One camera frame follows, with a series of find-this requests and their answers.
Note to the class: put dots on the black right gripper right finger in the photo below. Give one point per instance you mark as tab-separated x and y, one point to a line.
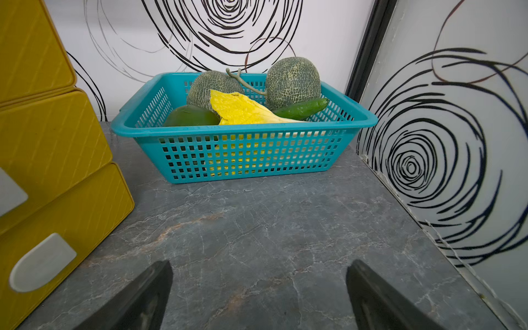
378	305

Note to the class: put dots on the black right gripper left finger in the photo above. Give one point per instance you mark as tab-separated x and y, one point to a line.
140	305

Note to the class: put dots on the yellow plastic drawer cabinet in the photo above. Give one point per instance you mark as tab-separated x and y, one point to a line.
61	192

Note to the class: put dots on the teal plastic basket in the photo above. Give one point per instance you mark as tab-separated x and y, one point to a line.
208	153

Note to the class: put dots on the green avocado toy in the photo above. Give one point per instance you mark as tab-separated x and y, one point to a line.
191	115

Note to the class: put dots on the green cucumber toy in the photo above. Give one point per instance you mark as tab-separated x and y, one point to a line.
302	110

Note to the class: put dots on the left netted melon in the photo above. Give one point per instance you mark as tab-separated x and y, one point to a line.
199	94

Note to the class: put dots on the netted melon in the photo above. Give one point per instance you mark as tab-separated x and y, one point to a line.
199	94
290	81

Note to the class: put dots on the right netted melon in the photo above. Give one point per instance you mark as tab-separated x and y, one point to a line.
290	81

